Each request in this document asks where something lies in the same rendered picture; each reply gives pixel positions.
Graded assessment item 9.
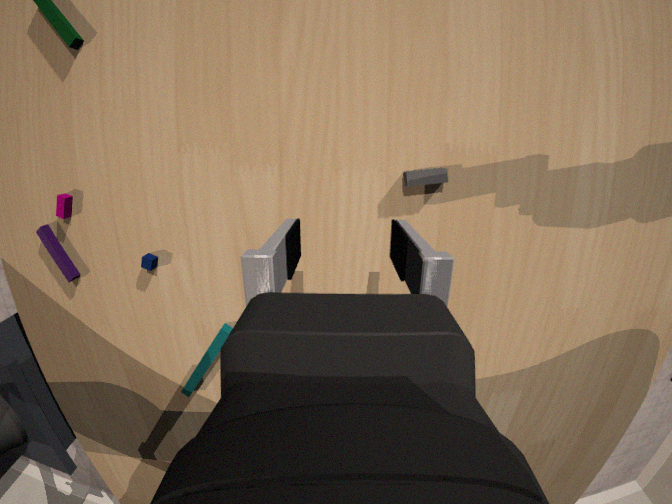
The purple rod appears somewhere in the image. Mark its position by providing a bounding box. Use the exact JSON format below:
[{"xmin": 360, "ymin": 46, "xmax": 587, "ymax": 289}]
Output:
[{"xmin": 36, "ymin": 224, "xmax": 80, "ymax": 282}]

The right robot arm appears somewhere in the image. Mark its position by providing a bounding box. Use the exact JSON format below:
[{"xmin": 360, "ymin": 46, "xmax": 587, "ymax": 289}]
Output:
[{"xmin": 0, "ymin": 395, "xmax": 27, "ymax": 456}]

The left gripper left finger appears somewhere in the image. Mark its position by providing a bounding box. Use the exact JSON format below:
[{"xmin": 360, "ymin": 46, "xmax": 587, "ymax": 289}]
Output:
[{"xmin": 241, "ymin": 219, "xmax": 301, "ymax": 306}]

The magenta rectangular block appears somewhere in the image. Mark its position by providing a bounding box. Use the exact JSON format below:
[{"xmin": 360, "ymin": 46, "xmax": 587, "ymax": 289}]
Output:
[{"xmin": 56, "ymin": 194, "xmax": 73, "ymax": 219}]

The turquoise rod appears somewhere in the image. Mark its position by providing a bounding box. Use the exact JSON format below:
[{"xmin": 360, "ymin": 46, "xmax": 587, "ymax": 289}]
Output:
[{"xmin": 181, "ymin": 323, "xmax": 233, "ymax": 397}]

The green rod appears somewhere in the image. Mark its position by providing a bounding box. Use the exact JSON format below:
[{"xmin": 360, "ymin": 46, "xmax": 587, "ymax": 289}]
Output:
[{"xmin": 33, "ymin": 0, "xmax": 84, "ymax": 50}]

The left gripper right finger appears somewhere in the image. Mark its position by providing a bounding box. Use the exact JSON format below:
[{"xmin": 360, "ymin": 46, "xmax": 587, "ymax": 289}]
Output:
[{"xmin": 390, "ymin": 220, "xmax": 454, "ymax": 308}]

